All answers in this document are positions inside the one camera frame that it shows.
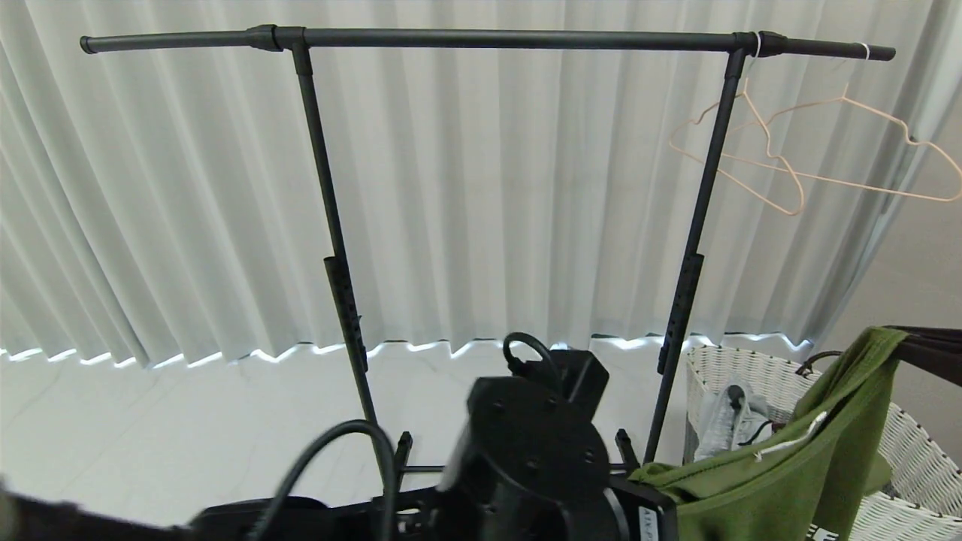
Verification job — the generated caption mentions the pale grey shorts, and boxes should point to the pale grey shorts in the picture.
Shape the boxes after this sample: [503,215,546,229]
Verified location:
[695,379,775,461]

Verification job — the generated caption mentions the white laundry basket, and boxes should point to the white laundry basket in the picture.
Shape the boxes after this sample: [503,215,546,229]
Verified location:
[682,344,962,541]

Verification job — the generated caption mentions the green shirt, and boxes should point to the green shirt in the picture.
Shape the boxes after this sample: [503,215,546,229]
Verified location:
[630,327,910,541]

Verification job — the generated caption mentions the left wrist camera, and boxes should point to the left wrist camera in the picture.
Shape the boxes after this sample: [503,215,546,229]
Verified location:
[610,478,679,541]

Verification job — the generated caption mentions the black cable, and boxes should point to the black cable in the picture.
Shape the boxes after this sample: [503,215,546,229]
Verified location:
[502,332,563,380]
[248,419,399,541]

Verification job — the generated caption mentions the black clothes rack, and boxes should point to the black clothes rack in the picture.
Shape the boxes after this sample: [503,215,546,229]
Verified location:
[79,25,897,519]

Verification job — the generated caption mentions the pink clothes hanger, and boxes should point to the pink clothes hanger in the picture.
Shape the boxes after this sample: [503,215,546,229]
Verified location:
[667,56,806,219]
[718,59,962,204]

